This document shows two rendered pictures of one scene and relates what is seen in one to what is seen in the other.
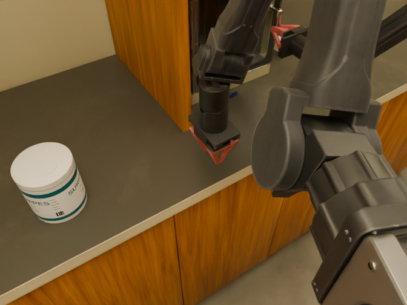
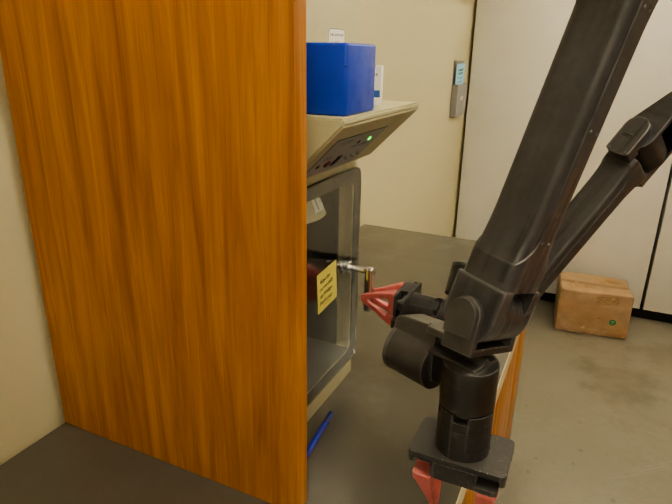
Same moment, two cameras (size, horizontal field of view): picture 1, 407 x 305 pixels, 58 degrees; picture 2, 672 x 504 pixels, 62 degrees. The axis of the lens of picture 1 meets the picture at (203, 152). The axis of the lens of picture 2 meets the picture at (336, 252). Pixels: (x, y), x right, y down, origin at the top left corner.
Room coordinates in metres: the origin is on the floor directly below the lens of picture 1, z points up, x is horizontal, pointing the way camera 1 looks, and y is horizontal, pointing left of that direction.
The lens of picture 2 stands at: (0.19, 0.36, 1.59)
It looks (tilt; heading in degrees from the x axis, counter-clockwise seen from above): 20 degrees down; 328
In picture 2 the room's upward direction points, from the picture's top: 1 degrees clockwise
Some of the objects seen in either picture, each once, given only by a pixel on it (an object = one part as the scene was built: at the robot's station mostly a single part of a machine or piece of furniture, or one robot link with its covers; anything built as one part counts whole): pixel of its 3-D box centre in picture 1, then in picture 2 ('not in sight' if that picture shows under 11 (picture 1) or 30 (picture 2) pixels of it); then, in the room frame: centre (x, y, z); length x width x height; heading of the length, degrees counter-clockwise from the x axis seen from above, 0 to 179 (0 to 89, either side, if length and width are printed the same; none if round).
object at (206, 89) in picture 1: (213, 90); (464, 378); (0.54, -0.02, 1.27); 0.07 x 0.06 x 0.07; 9
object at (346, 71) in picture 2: not in sight; (328, 78); (0.88, -0.05, 1.56); 0.10 x 0.10 x 0.09; 33
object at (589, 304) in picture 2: not in sight; (591, 303); (2.02, -2.68, 0.14); 0.41 x 0.33 x 0.29; 39
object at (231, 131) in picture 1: (214, 117); (463, 430); (0.54, -0.02, 1.21); 0.10 x 0.07 x 0.07; 33
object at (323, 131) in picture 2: not in sight; (351, 139); (0.93, -0.12, 1.46); 0.32 x 0.12 x 0.10; 123
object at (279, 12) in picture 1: (274, 20); (361, 286); (1.00, -0.20, 1.17); 0.05 x 0.03 x 0.10; 33
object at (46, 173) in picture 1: (51, 183); not in sight; (0.52, 0.35, 1.02); 0.13 x 0.13 x 0.15
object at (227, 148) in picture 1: (215, 144); (466, 486); (0.53, -0.03, 1.14); 0.07 x 0.07 x 0.09; 33
